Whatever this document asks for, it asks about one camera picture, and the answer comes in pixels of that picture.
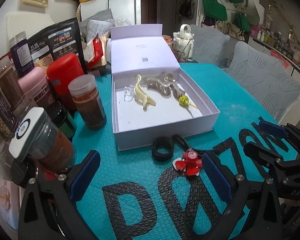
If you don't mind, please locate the yellow green lollipop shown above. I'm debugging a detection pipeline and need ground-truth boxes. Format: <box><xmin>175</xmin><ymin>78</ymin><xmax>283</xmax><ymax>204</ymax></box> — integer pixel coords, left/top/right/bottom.
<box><xmin>178</xmin><ymin>95</ymin><xmax>198</xmax><ymax>109</ymax></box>

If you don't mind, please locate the clear plastic hair clip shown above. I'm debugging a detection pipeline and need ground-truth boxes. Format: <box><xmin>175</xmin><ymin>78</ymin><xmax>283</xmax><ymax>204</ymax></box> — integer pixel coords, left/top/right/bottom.
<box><xmin>124</xmin><ymin>85</ymin><xmax>135</xmax><ymax>102</ymax></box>

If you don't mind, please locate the cream claw hair clip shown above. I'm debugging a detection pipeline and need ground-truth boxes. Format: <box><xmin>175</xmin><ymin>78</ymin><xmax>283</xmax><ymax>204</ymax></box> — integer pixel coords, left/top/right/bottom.
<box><xmin>134</xmin><ymin>74</ymin><xmax>156</xmax><ymax>109</ymax></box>

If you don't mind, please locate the grey leaf cushion near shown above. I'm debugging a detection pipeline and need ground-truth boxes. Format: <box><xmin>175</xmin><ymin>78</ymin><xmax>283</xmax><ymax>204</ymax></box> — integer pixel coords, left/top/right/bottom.
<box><xmin>226</xmin><ymin>41</ymin><xmax>300</xmax><ymax>123</ymax></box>

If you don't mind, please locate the grey leaf cushion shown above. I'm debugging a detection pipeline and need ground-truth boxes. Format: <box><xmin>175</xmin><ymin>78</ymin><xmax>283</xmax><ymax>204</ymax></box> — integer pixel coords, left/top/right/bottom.
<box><xmin>190</xmin><ymin>24</ymin><xmax>230</xmax><ymax>67</ymax></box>
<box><xmin>226</xmin><ymin>41</ymin><xmax>300</xmax><ymax>123</ymax></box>

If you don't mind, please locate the large jar grey lid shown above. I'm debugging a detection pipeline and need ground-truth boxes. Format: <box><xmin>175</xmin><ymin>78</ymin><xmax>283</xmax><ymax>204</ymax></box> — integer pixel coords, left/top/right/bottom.
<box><xmin>8</xmin><ymin>107</ymin><xmax>76</xmax><ymax>173</ymax></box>

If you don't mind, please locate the green label black jar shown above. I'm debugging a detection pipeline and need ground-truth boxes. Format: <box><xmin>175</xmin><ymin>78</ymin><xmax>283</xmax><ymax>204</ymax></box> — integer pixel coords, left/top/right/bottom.
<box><xmin>46</xmin><ymin>101</ymin><xmax>77</xmax><ymax>140</ymax></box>

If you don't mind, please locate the teal bubble mat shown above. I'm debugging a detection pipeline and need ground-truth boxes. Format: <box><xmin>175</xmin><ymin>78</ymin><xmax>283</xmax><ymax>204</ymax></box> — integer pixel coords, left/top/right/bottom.
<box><xmin>73</xmin><ymin>63</ymin><xmax>296</xmax><ymax>239</ymax></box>

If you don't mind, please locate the black banana hair clip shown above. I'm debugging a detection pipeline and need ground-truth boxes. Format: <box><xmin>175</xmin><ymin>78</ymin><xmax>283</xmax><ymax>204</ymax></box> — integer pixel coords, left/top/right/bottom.
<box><xmin>172</xmin><ymin>134</ymin><xmax>206</xmax><ymax>156</ymax></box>

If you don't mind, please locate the brown sauce jar clear lid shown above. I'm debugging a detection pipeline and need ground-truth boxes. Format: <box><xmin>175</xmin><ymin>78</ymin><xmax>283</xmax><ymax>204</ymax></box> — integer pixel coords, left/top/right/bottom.
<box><xmin>68</xmin><ymin>74</ymin><xmax>107</xmax><ymax>129</ymax></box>

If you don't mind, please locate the pink lid jar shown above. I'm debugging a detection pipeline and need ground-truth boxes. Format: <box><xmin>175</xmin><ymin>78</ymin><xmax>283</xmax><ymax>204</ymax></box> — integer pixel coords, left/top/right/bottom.
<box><xmin>18</xmin><ymin>67</ymin><xmax>55</xmax><ymax>109</ymax></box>

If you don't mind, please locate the grey leaf cushion far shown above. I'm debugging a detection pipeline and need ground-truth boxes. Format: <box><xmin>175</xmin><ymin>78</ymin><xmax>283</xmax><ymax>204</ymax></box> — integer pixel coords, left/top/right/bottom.
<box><xmin>190</xmin><ymin>24</ymin><xmax>230</xmax><ymax>67</ymax></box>

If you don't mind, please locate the red cylindrical canister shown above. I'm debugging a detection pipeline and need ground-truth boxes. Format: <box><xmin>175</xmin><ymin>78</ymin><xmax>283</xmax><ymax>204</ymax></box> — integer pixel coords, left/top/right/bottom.
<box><xmin>46</xmin><ymin>53</ymin><xmax>84</xmax><ymax>111</ymax></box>

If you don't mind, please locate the lilac gift box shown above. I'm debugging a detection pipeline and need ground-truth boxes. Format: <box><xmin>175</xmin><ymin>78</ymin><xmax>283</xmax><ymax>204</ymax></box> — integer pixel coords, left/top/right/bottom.
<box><xmin>110</xmin><ymin>24</ymin><xmax>220</xmax><ymax>151</ymax></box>

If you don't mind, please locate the white teapot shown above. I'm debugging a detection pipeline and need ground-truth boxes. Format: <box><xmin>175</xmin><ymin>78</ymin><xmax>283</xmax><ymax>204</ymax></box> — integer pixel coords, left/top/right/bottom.
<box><xmin>173</xmin><ymin>24</ymin><xmax>194</xmax><ymax>62</ymax></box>

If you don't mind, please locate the dark purple jar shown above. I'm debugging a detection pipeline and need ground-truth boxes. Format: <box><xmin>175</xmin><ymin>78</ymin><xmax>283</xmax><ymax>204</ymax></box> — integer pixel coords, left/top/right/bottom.
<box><xmin>8</xmin><ymin>31</ymin><xmax>34</xmax><ymax>77</ymax></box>

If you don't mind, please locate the green tote bag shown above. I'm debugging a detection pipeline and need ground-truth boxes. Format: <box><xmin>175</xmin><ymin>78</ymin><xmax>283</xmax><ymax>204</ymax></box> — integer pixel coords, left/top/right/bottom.
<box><xmin>202</xmin><ymin>0</ymin><xmax>228</xmax><ymax>21</ymax></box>

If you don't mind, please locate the red white snack bag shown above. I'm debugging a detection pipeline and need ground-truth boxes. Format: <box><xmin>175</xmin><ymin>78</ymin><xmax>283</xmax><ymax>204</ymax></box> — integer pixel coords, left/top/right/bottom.
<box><xmin>87</xmin><ymin>34</ymin><xmax>103</xmax><ymax>70</ymax></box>

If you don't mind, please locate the black snack bag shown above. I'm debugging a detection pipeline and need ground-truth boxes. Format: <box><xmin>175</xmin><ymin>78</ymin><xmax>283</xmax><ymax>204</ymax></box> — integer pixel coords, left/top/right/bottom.
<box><xmin>28</xmin><ymin>18</ymin><xmax>85</xmax><ymax>71</ymax></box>

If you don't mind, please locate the dark entrance door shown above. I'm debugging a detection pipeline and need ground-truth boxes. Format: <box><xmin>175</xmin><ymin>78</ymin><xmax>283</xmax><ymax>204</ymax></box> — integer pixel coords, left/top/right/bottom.
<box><xmin>141</xmin><ymin>0</ymin><xmax>158</xmax><ymax>24</ymax></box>

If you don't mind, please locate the white mini fridge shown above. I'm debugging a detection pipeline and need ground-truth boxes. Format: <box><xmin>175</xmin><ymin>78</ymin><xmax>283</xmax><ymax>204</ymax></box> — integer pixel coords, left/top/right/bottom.
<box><xmin>80</xmin><ymin>0</ymin><xmax>141</xmax><ymax>25</ymax></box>

